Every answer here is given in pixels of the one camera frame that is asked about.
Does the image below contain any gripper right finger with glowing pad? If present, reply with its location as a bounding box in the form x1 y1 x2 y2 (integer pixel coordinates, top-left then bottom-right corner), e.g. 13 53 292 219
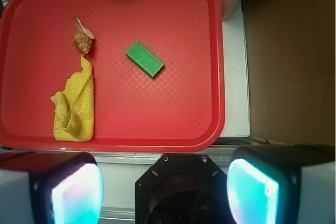
227 145 335 223

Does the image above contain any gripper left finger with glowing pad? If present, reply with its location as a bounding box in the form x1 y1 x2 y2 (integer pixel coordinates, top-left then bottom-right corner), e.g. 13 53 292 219
1 152 103 223

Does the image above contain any brown cardboard box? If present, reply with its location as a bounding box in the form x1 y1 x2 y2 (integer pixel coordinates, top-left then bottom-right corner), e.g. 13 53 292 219
241 0 335 145

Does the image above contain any yellow cloth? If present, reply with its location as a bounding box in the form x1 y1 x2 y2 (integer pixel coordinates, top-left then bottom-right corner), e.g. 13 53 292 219
50 55 95 142

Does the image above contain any red plastic tray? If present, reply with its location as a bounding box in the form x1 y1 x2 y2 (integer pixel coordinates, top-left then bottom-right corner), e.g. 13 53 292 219
1 0 225 152

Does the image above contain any brown spiral seashell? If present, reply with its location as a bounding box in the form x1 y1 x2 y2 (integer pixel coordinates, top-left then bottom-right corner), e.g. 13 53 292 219
73 18 95 56

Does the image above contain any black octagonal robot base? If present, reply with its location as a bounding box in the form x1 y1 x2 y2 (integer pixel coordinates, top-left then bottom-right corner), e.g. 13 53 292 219
135 154 235 223

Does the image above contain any green rectangular block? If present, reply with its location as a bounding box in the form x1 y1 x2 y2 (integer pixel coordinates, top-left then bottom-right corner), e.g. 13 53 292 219
125 41 165 78

